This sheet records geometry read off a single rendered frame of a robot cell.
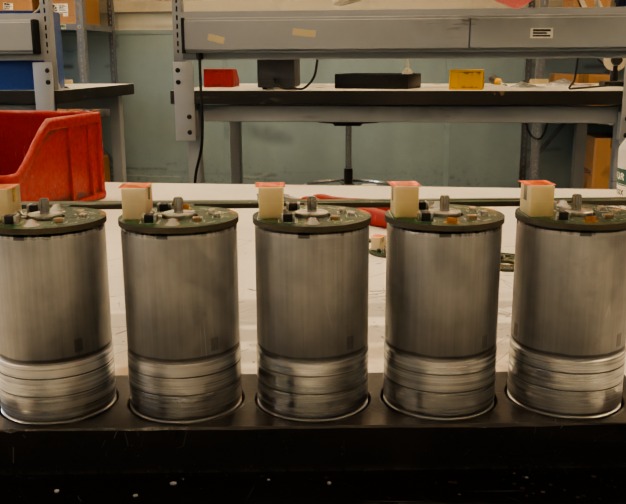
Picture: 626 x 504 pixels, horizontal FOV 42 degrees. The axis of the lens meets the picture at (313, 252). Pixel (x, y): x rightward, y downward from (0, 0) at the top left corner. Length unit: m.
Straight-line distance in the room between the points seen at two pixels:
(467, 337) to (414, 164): 4.43
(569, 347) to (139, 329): 0.09
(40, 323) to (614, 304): 0.12
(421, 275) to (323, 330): 0.02
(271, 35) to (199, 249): 2.31
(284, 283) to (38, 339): 0.05
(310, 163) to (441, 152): 0.73
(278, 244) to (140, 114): 4.66
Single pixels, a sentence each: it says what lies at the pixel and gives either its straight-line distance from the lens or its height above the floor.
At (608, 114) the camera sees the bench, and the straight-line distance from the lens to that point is 2.57.
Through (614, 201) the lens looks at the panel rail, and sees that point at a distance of 0.20.
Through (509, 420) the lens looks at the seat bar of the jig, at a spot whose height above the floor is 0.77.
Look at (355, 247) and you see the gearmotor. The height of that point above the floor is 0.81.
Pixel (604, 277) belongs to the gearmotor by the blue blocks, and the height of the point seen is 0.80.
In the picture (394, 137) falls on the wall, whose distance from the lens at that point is 4.58.
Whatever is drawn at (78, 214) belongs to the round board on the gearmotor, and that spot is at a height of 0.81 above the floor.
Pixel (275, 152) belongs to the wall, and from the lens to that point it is 4.65.
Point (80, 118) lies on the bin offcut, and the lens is 0.56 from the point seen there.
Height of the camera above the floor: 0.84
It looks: 13 degrees down
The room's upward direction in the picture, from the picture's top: straight up
